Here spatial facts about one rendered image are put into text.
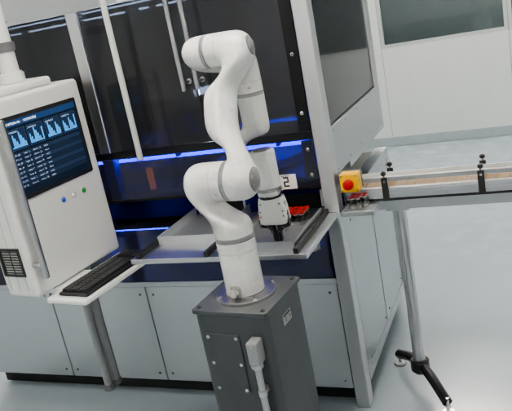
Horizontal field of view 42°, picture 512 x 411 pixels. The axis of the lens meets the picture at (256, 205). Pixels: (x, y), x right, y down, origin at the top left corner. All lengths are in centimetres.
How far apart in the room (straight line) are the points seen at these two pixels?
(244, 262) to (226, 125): 41
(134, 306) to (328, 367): 94
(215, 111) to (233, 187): 23
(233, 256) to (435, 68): 532
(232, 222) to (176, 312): 120
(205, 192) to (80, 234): 98
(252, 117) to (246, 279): 52
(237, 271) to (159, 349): 131
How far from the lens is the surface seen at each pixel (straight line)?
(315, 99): 252
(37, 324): 361
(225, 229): 197
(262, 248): 235
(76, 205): 281
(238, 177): 190
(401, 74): 715
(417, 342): 296
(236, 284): 203
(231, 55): 197
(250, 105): 216
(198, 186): 196
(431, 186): 263
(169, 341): 320
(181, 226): 281
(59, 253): 275
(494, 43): 703
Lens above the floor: 170
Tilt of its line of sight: 16 degrees down
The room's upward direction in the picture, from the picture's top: 11 degrees counter-clockwise
